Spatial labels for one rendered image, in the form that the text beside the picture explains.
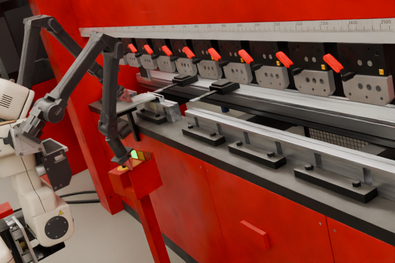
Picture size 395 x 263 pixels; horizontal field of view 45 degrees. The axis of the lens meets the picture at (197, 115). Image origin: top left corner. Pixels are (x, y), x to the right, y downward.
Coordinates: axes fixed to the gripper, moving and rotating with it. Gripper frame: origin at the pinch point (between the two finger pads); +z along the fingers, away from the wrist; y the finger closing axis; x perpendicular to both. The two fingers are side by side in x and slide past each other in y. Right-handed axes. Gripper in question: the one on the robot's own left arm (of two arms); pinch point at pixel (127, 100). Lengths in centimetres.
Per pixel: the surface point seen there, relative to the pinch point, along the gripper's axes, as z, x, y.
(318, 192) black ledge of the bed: 11, 4, -140
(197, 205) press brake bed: 40, 24, -55
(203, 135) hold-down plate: 12, 0, -65
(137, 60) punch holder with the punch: -11.9, -18.7, -4.5
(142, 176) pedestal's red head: 12, 30, -44
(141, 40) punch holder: -21.7, -24.7, -17.4
